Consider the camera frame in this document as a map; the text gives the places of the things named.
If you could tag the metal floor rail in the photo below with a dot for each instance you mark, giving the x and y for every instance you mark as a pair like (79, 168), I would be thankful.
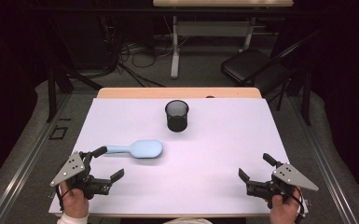
(326, 168)
(21, 168)

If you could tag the person's left hand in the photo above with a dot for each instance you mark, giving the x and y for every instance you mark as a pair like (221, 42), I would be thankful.
(73, 203)

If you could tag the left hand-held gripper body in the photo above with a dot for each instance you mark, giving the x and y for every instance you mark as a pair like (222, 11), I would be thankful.
(88, 185)

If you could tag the black metal stand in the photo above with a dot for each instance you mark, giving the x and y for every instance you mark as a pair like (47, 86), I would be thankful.
(306, 99)
(52, 93)

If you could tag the white-legged background table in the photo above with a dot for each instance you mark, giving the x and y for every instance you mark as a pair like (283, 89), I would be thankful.
(175, 62)

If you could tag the light blue hairbrush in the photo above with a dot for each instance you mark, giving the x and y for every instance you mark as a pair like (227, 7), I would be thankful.
(143, 149)

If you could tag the wooden table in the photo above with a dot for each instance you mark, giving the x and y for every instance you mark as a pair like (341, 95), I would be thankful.
(168, 92)

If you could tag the black mesh pen cup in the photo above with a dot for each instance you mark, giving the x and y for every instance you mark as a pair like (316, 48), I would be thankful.
(177, 123)

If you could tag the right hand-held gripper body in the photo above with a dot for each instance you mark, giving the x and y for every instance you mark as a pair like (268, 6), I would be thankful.
(262, 188)

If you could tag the person's right hand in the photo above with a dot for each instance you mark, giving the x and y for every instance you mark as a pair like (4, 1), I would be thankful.
(284, 211)

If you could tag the black folding chair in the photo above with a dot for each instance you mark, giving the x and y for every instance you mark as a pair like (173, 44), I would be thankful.
(245, 63)

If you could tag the person's light clothing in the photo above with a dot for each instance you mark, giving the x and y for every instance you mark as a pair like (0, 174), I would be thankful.
(186, 221)

